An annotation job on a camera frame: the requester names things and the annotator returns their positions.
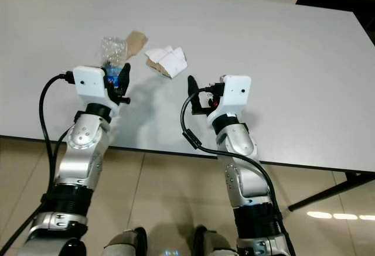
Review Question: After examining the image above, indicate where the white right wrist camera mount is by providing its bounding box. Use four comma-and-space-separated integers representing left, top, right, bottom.
211, 75, 252, 128

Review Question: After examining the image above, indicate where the clear plastic water bottle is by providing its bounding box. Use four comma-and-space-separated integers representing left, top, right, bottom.
100, 36, 128, 87

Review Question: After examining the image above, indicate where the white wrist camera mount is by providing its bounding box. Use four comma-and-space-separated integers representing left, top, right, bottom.
211, 75, 252, 128
73, 66, 115, 113

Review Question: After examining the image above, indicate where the robot left leg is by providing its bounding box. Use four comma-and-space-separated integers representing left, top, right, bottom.
103, 227, 147, 256

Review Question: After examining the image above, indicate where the brown paper scrap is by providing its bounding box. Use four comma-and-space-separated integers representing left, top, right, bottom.
123, 30, 149, 63

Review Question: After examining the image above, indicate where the grey folding table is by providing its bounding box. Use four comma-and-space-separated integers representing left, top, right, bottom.
0, 0, 375, 211

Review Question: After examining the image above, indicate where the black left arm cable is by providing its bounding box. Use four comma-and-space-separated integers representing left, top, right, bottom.
0, 71, 76, 256

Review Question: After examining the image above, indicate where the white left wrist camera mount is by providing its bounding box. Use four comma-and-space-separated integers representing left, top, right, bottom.
73, 66, 115, 113

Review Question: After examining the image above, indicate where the white crumpled paper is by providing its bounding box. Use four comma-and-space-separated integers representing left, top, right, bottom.
145, 46, 188, 79

